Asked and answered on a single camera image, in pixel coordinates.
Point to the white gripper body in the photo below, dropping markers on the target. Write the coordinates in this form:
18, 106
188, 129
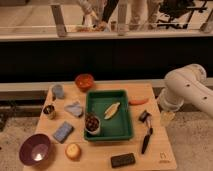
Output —
166, 118

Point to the green plastic tray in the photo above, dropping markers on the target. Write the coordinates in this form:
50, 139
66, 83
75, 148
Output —
117, 128

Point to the yellow banana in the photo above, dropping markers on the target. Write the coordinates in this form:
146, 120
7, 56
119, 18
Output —
111, 110

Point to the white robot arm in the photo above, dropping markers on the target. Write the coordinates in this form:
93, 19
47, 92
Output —
184, 84

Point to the orange carrot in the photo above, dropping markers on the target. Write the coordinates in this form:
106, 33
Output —
138, 102

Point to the black rectangular block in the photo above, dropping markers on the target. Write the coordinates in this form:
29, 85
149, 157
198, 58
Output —
122, 160

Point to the cup of dark berries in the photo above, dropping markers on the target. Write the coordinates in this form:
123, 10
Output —
92, 124

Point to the red-orange bowl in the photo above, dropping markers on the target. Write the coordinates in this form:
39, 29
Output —
84, 82

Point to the crumpled blue-grey cloth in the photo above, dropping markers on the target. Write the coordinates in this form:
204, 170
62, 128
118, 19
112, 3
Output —
74, 108

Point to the yellow round fruit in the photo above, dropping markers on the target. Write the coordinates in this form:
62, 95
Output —
73, 151

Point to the wooden table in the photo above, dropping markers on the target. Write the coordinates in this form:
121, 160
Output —
96, 156

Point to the blue sponge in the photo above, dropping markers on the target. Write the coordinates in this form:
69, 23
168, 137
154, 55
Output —
64, 130

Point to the black office chair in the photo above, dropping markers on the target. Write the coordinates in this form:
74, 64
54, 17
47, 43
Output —
174, 9

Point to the grey-blue cup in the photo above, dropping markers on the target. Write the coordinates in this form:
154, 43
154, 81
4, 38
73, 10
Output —
57, 91

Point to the small metal can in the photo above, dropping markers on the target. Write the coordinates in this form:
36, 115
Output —
49, 111

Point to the purple bowl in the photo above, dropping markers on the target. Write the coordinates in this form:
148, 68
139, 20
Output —
35, 149

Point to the metal railing frame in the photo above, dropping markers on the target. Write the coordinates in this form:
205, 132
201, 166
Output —
67, 19

